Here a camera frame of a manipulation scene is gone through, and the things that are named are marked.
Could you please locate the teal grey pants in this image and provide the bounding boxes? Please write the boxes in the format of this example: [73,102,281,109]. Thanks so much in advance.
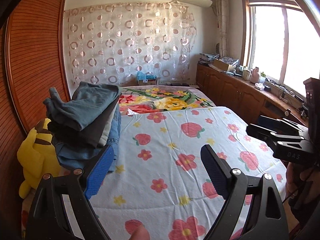
[43,81,120,131]

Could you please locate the person's right hand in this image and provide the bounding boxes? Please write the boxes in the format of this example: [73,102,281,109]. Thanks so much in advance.
[285,163,319,204]

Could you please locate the person's left hand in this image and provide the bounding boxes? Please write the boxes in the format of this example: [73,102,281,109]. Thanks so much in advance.
[129,225,150,240]

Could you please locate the wooden cabinet counter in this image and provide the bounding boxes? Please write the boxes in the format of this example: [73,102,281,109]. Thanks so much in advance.
[196,64,309,127]

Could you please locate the pink plush figurine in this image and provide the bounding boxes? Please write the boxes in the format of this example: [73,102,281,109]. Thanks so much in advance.
[249,67,260,84]

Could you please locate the yellow plush toy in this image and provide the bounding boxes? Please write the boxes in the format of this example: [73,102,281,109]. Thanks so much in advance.
[17,118,61,199]

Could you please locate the folded blue jeans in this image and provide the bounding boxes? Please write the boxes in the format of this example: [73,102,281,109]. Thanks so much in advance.
[52,105,121,172]

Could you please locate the cardboard box on counter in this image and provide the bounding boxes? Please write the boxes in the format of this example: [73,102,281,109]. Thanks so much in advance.
[213,56,239,72]

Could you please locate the folded dark grey garment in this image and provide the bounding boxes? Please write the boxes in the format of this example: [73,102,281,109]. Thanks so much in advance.
[47,100,118,148]

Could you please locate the white strawberry flower bedsheet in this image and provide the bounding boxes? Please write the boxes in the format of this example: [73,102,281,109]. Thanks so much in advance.
[21,106,288,240]

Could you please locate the floral pink yellow blanket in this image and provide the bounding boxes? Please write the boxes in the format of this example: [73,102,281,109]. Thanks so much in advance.
[119,85,215,115]

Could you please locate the blue item on box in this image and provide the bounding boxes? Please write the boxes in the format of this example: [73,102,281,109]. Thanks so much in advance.
[136,71,158,86]

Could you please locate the circle pattern sheer curtain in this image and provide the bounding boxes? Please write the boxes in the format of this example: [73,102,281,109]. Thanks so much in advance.
[64,2,197,85]

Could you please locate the window with wooden frame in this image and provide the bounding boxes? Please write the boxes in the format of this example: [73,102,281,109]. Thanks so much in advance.
[241,0,319,97]

